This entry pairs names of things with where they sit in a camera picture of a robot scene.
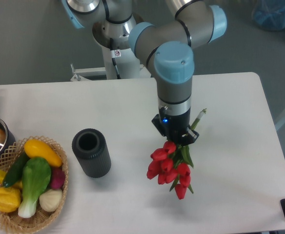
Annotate yellow bell pepper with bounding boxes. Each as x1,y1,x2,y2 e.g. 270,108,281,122
0,187,21,213

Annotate red tulip bouquet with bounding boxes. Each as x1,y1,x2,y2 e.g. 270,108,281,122
146,108,207,200

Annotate blue plastic bag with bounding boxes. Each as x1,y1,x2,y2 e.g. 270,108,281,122
251,0,285,31

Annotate white garlic bulb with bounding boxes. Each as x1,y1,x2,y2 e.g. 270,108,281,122
39,189,62,212

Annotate dark grey ribbed vase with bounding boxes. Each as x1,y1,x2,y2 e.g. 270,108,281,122
72,128,111,178

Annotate green bok choy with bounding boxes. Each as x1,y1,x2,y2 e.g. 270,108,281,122
18,157,51,218

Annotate yellow squash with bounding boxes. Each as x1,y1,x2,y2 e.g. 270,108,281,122
24,139,62,168

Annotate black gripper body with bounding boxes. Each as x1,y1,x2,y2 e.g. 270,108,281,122
155,107,191,146

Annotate dark green cucumber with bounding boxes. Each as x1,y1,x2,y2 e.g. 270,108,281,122
2,151,30,188

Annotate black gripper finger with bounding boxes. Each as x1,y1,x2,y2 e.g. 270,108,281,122
151,117,166,137
184,129,199,146

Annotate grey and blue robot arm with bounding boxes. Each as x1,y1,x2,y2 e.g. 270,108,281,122
62,0,227,146

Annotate woven wicker basket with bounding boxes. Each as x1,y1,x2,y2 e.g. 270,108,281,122
0,136,68,234

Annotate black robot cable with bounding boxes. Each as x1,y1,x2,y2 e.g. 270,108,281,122
109,38,122,80

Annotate magenta radish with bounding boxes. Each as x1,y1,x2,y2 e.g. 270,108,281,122
50,168,65,189

